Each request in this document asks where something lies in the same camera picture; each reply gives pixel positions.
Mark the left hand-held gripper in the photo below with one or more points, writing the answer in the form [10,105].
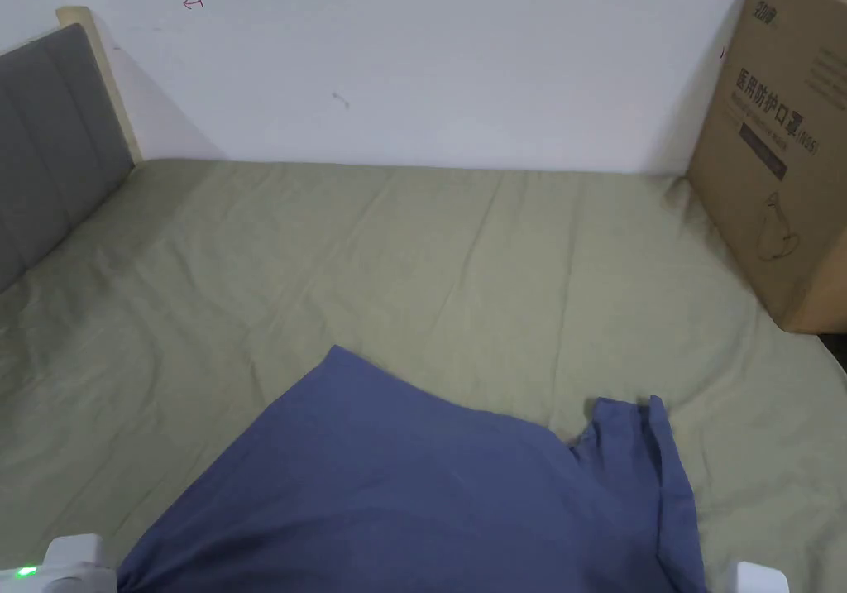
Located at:
[66,563]

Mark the brown cardboard carton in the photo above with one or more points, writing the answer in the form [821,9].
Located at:
[781,156]

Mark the dark blue shirt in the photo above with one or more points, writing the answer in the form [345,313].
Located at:
[410,487]

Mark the grey padded headboard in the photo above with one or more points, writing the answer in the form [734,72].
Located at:
[46,150]

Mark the bed with pale green sheet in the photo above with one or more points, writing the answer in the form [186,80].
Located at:
[397,255]

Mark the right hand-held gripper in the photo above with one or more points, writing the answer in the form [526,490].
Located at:
[762,578]

